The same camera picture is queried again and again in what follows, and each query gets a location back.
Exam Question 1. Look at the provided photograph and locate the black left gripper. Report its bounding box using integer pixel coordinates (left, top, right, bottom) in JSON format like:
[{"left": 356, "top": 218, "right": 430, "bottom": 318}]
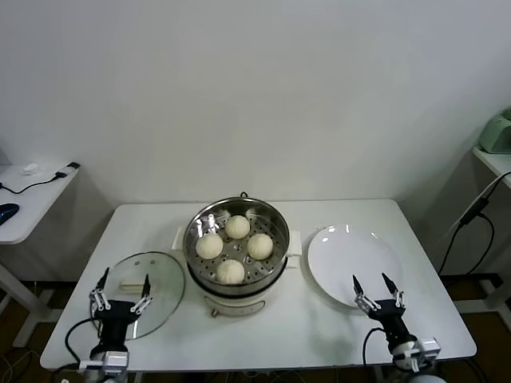
[{"left": 89, "top": 267, "right": 154, "bottom": 348}]

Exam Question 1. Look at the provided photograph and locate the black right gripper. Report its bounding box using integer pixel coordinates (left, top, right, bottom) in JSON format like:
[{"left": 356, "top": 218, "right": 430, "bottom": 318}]
[{"left": 353, "top": 272, "right": 412, "bottom": 345}]

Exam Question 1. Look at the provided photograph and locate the glass lid cream handle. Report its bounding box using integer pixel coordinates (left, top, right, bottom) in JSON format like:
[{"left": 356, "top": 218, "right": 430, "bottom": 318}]
[{"left": 89, "top": 251, "right": 187, "bottom": 340}]

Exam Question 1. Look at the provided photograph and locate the white steamed baozi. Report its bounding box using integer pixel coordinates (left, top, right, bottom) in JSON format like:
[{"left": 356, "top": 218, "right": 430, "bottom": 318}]
[
  {"left": 195, "top": 233, "right": 224, "bottom": 259},
  {"left": 247, "top": 233, "right": 275, "bottom": 259},
  {"left": 216, "top": 259, "right": 245, "bottom": 285},
  {"left": 224, "top": 214, "right": 252, "bottom": 239}
]

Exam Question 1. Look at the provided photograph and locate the perforated steel steamer basket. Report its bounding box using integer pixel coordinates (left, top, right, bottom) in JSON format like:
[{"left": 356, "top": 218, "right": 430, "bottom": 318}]
[{"left": 171, "top": 198, "right": 301, "bottom": 289}]

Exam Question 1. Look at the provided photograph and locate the white round plate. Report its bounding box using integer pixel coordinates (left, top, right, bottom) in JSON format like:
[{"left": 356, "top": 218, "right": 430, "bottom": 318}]
[{"left": 306, "top": 223, "right": 403, "bottom": 310}]

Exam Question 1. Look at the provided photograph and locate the white side table with mouse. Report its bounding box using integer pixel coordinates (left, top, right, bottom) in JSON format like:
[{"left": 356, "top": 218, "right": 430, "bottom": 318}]
[{"left": 0, "top": 161, "right": 83, "bottom": 348}]

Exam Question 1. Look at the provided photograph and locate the blue computer mouse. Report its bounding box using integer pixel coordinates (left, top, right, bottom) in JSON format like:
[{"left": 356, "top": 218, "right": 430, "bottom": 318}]
[{"left": 0, "top": 202, "right": 20, "bottom": 227}]

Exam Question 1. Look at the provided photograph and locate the white side table with appliance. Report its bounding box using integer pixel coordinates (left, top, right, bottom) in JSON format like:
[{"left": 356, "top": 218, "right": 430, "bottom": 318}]
[{"left": 454, "top": 145, "right": 511, "bottom": 320}]

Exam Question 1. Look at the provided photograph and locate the mint green appliance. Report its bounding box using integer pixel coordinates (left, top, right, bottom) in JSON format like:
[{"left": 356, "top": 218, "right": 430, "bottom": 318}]
[{"left": 477, "top": 107, "right": 511, "bottom": 155}]

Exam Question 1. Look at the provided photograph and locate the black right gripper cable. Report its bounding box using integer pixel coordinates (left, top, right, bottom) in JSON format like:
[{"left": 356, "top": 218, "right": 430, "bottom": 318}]
[{"left": 362, "top": 326, "right": 386, "bottom": 366}]

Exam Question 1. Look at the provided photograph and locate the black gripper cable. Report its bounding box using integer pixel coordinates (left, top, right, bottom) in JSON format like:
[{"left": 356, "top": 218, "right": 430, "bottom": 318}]
[
  {"left": 362, "top": 326, "right": 386, "bottom": 366},
  {"left": 65, "top": 318, "right": 101, "bottom": 365}
]

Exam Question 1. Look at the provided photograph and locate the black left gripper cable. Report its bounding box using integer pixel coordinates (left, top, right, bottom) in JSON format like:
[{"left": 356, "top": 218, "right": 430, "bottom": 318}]
[{"left": 65, "top": 318, "right": 101, "bottom": 365}]

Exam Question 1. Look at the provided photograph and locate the black cable with plug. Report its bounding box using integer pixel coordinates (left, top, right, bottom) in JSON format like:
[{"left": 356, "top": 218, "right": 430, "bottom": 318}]
[{"left": 0, "top": 161, "right": 81, "bottom": 195}]

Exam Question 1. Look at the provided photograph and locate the black power adapter with cables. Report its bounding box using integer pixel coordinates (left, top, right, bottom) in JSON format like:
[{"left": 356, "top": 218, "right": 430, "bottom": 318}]
[{"left": 438, "top": 171, "right": 511, "bottom": 277}]

